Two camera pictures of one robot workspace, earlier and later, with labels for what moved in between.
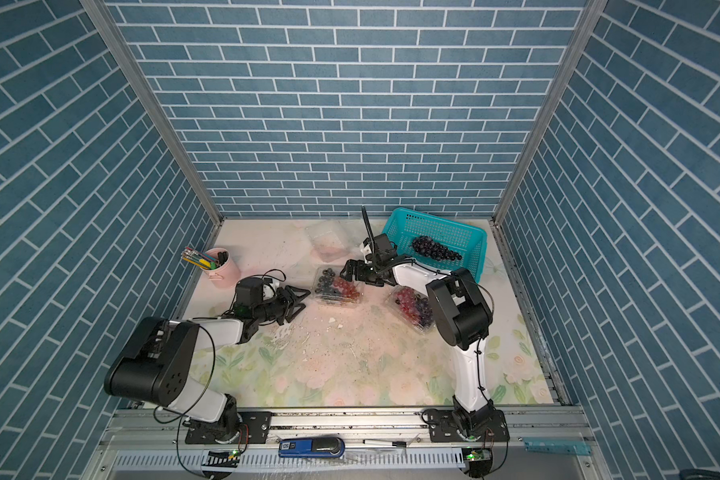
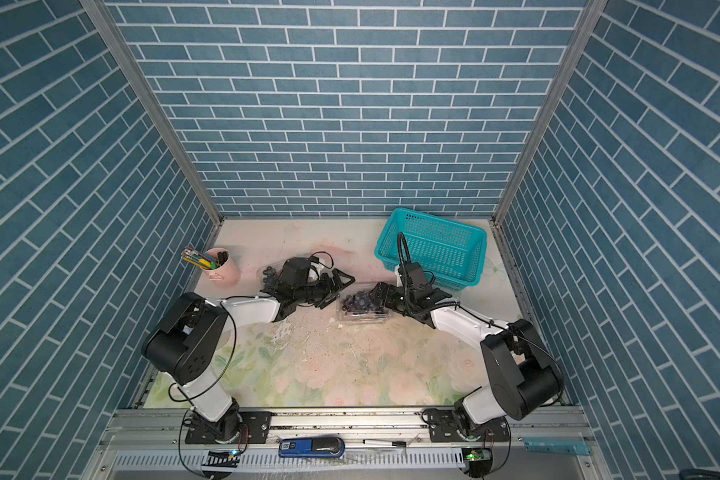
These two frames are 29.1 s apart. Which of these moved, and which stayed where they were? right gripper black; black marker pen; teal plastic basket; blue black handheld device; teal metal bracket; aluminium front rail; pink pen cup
Moved: right gripper black
Stayed: blue black handheld device; black marker pen; teal metal bracket; teal plastic basket; aluminium front rail; pink pen cup
